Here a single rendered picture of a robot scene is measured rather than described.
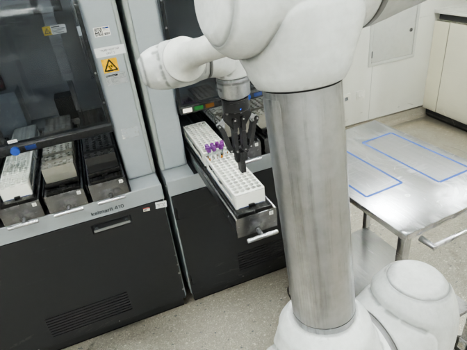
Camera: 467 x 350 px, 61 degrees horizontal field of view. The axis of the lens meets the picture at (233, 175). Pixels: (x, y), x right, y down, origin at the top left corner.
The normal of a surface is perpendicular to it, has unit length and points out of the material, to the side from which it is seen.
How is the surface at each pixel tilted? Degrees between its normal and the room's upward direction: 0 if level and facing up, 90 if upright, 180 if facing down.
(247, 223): 90
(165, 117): 90
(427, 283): 6
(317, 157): 82
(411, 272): 6
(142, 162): 90
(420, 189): 0
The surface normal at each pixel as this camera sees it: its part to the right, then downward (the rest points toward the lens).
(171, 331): -0.11, -0.86
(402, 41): 0.36, 0.44
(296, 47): 0.09, 0.59
